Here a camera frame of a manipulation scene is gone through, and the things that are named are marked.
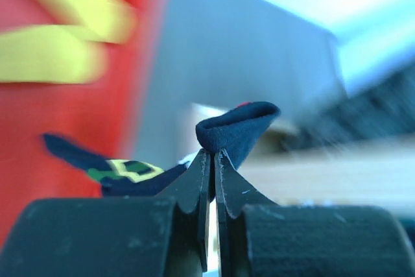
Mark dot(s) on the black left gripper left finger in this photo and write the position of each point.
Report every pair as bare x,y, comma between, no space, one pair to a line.
164,235

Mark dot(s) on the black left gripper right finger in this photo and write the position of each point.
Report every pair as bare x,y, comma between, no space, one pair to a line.
258,237

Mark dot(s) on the navy sock green stripe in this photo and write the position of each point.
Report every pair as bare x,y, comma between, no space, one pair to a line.
235,131

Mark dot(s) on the yellow sock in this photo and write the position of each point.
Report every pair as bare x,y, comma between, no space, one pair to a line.
110,21
55,54

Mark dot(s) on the wooden hanging rack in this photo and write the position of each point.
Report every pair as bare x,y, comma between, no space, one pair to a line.
379,172

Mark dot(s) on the dark patterned cloth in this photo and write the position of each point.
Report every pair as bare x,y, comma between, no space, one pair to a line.
384,110

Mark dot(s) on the red plastic tray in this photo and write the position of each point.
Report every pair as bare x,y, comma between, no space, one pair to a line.
102,116

